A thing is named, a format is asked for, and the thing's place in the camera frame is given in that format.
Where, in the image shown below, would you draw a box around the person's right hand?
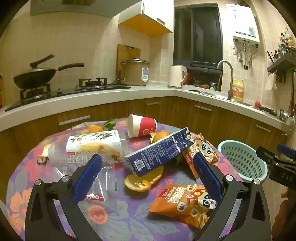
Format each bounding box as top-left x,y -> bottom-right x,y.
272,188 -> 296,235

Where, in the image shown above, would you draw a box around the white electric kettle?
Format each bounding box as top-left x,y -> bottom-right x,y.
168,65 -> 188,89

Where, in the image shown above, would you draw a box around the wooden cutting board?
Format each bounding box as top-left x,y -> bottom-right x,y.
116,44 -> 141,80

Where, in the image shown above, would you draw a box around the dark scrubbing brush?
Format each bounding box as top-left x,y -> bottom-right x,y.
260,105 -> 278,116

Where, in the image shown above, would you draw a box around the white hanging cloth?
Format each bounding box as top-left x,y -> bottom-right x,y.
265,74 -> 278,91

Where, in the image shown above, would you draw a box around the beige rice cooker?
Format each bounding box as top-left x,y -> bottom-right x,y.
120,58 -> 150,86

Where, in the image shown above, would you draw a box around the green vegetable leaf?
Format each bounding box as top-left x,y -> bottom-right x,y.
102,119 -> 116,131

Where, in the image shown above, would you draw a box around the light blue plastic basket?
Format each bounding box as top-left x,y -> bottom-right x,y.
217,140 -> 269,182

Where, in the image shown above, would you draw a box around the orange panda snack packet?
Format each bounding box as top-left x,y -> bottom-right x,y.
148,184 -> 219,229
183,133 -> 220,180

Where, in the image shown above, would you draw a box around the white kitchen countertop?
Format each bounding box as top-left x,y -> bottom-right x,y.
0,81 -> 289,133

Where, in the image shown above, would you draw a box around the red and white paper cup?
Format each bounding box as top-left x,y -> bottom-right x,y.
128,113 -> 158,138

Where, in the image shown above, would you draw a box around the white water heater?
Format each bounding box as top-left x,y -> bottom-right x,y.
225,3 -> 260,44

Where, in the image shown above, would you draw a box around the large orange peel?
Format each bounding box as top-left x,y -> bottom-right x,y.
124,166 -> 164,193

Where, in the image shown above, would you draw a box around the yellow oil bottle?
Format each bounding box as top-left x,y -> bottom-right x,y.
231,79 -> 245,101

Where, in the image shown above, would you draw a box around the steel sink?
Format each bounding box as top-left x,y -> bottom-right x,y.
185,89 -> 229,98

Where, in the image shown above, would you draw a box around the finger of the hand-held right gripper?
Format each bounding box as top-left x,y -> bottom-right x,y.
256,146 -> 278,164
277,143 -> 296,160

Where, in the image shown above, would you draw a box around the black wok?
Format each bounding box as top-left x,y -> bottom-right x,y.
13,54 -> 85,90

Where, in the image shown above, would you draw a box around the wooden base cabinets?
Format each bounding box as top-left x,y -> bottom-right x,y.
0,96 -> 289,209

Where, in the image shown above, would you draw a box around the steel sink faucet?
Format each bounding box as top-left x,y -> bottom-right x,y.
217,60 -> 234,100

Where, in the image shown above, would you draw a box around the dark window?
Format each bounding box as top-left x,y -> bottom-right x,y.
173,5 -> 223,72

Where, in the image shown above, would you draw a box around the white and orange wall cabinet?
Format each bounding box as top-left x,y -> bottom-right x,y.
118,0 -> 174,37

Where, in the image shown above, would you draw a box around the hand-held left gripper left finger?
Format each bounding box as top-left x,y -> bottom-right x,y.
24,153 -> 103,241

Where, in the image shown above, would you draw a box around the grey range hood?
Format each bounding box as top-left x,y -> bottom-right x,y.
30,0 -> 144,18

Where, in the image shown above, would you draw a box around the blue milk carton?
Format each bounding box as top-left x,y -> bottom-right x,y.
124,127 -> 194,178

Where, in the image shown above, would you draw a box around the clear plastic bag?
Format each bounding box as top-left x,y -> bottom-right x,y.
50,160 -> 121,202

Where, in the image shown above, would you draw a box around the black wall rack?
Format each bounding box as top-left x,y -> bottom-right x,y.
267,27 -> 296,73

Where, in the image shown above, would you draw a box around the black gas stove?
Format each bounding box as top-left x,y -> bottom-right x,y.
5,77 -> 131,112

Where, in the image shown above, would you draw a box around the clear labelled plastic bottle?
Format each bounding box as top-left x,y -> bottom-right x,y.
44,130 -> 126,168

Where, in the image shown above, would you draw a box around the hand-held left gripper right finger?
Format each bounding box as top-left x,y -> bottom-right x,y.
193,153 -> 271,241

